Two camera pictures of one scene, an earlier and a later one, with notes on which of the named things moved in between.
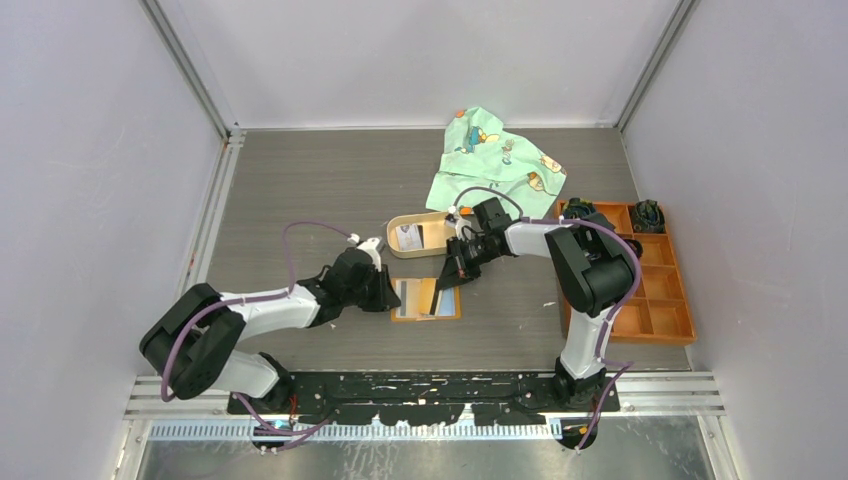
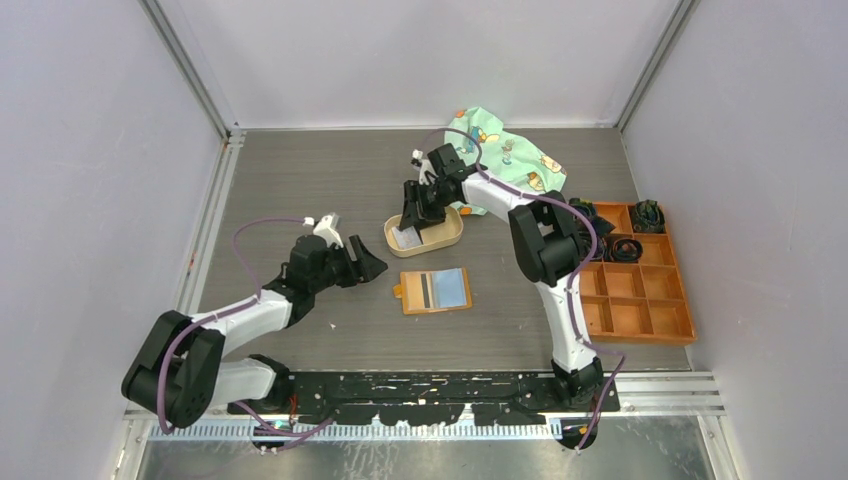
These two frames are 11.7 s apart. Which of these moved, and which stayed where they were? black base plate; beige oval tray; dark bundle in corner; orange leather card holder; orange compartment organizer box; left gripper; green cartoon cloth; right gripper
Moved: left gripper; orange leather card holder; right gripper
Stayed: orange compartment organizer box; green cartoon cloth; black base plate; dark bundle in corner; beige oval tray
